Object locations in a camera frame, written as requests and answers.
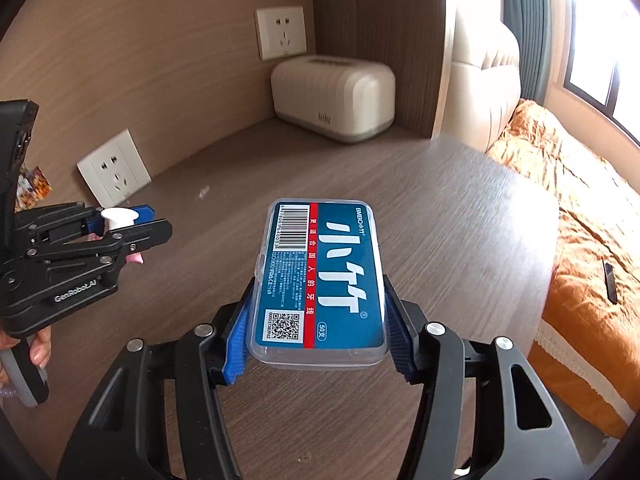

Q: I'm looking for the cream padded headboard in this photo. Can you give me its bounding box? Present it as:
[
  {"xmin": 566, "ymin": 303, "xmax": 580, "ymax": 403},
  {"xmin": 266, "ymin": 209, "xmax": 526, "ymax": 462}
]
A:
[{"xmin": 450, "ymin": 10, "xmax": 522, "ymax": 153}]

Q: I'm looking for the wooden bedside cabinet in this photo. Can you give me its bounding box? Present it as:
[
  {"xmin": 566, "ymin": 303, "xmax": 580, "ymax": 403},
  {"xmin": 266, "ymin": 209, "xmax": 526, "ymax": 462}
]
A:
[{"xmin": 0, "ymin": 119, "xmax": 561, "ymax": 480}]

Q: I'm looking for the cream tissue box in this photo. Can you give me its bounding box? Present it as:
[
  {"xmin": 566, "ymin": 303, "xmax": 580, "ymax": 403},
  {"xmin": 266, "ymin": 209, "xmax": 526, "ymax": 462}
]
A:
[{"xmin": 271, "ymin": 55, "xmax": 397, "ymax": 145}]

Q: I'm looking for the clear plastic box blue label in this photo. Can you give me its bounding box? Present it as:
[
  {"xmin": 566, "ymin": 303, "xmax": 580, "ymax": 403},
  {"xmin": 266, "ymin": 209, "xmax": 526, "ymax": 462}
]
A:
[{"xmin": 247, "ymin": 197, "xmax": 392, "ymax": 368}]

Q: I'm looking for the dark phone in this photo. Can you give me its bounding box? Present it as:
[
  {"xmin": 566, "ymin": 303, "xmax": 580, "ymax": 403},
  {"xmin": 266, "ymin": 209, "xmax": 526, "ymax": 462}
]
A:
[{"xmin": 602, "ymin": 261, "xmax": 620, "ymax": 305}]

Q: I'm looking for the bed with orange cover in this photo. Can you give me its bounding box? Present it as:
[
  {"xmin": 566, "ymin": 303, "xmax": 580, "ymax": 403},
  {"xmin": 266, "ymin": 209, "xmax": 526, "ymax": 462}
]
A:
[{"xmin": 486, "ymin": 99, "xmax": 640, "ymax": 441}]

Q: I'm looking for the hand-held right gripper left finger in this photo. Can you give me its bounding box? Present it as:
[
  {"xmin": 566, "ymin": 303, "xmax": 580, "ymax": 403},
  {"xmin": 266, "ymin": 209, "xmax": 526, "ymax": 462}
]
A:
[{"xmin": 57, "ymin": 280, "xmax": 258, "ymax": 480}]

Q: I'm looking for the grey-blue curtain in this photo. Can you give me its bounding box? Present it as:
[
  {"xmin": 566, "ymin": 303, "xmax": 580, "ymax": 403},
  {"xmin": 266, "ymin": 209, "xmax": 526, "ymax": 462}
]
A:
[{"xmin": 501, "ymin": 0, "xmax": 576, "ymax": 107}]

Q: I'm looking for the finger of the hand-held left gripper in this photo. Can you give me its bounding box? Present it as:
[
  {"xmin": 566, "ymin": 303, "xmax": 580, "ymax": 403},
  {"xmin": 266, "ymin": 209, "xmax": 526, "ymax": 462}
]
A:
[
  {"xmin": 15, "ymin": 201, "xmax": 155, "ymax": 241},
  {"xmin": 27, "ymin": 218, "xmax": 174, "ymax": 281}
]

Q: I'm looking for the black framed window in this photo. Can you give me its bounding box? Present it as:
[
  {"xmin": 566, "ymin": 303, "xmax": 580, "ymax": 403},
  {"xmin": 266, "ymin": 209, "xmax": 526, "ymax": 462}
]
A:
[{"xmin": 562, "ymin": 0, "xmax": 640, "ymax": 147}]

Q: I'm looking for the small white pink bottle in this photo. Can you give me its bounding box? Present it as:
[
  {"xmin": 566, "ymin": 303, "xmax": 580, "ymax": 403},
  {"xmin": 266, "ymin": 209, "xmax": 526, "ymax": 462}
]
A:
[{"xmin": 100, "ymin": 206, "xmax": 146, "ymax": 265}]

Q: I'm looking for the white wall socket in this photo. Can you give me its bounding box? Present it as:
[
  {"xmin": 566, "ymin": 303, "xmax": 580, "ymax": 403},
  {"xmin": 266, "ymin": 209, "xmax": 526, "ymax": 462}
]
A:
[
  {"xmin": 76, "ymin": 129, "xmax": 152, "ymax": 209},
  {"xmin": 255, "ymin": 6, "xmax": 307, "ymax": 62}
]

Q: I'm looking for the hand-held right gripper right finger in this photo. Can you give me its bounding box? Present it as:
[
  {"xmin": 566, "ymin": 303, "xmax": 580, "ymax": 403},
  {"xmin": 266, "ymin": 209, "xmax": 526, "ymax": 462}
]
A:
[{"xmin": 384, "ymin": 282, "xmax": 586, "ymax": 480}]

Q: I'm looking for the person's left hand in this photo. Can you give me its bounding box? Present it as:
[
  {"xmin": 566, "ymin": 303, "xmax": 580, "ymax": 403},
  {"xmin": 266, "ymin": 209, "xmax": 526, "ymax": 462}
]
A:
[{"xmin": 0, "ymin": 326, "xmax": 52, "ymax": 376}]

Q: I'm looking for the colourful snack packet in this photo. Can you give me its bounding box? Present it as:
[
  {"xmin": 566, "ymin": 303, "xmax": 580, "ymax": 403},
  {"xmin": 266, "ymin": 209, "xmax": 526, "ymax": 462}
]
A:
[{"xmin": 15, "ymin": 165, "xmax": 53, "ymax": 212}]

